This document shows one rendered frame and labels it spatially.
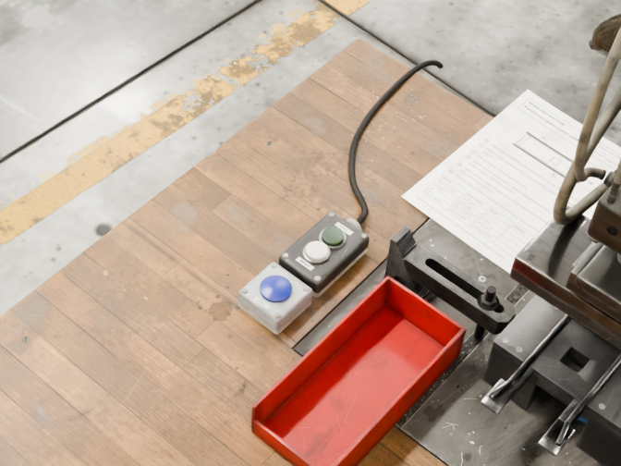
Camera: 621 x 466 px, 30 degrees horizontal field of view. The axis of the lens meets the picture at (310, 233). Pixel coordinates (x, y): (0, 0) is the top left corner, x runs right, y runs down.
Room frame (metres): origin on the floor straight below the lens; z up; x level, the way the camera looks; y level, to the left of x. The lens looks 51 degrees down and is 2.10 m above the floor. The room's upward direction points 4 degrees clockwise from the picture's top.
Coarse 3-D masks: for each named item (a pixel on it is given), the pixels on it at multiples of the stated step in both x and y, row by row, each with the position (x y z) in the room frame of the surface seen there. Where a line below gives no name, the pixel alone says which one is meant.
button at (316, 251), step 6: (312, 246) 0.92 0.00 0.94; (318, 246) 0.92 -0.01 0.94; (324, 246) 0.92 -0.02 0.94; (306, 252) 0.91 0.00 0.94; (312, 252) 0.91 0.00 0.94; (318, 252) 0.91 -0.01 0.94; (324, 252) 0.91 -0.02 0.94; (312, 258) 0.90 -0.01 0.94; (318, 258) 0.90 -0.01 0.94; (324, 258) 0.90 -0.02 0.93
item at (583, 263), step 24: (552, 240) 0.79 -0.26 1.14; (576, 240) 0.79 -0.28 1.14; (528, 264) 0.75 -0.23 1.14; (552, 264) 0.76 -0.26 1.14; (576, 264) 0.73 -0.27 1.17; (600, 264) 0.73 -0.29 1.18; (528, 288) 0.75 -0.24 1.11; (552, 288) 0.73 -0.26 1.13; (576, 288) 0.71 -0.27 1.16; (600, 288) 0.70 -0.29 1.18; (576, 312) 0.71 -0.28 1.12; (600, 312) 0.70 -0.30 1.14; (600, 336) 0.69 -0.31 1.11
